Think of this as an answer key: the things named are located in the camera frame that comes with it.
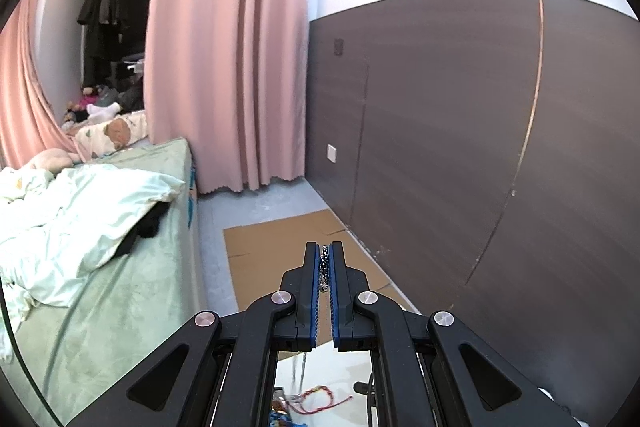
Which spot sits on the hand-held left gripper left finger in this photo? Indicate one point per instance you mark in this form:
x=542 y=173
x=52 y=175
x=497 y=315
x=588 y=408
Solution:
x=314 y=302

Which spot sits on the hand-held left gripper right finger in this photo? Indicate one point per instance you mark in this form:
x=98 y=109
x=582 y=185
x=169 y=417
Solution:
x=335 y=302

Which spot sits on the flat brown cardboard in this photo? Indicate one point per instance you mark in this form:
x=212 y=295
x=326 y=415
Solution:
x=280 y=247

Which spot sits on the black garment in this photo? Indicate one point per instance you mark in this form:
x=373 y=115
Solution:
x=150 y=224

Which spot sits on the bed with green sheet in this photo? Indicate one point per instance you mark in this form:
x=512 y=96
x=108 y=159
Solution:
x=125 y=307

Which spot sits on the pale green duvet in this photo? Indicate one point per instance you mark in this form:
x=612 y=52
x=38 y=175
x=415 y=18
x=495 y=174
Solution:
x=75 y=217

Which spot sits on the wide pink curtain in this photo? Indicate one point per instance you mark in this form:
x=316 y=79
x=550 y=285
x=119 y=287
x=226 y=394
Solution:
x=225 y=57

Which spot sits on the bear print pillow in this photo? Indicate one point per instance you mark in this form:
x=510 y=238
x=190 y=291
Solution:
x=115 y=132

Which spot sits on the white socks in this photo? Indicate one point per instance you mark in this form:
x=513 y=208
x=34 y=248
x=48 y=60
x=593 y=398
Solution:
x=102 y=112

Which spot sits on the pink plush toy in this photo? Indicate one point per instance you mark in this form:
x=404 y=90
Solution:
x=50 y=159

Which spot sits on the pile of small plush toys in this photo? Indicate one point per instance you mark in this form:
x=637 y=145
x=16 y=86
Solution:
x=80 y=107

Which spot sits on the draped pink curtain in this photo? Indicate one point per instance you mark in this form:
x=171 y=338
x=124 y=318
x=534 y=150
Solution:
x=20 y=97

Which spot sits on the hanging dark clothes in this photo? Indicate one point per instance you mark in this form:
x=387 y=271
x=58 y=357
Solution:
x=107 y=7

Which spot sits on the white wall socket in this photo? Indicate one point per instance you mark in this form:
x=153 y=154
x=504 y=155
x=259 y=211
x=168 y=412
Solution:
x=331 y=153

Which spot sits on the dark wall switch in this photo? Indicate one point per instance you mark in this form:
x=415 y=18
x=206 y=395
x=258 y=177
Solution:
x=339 y=47

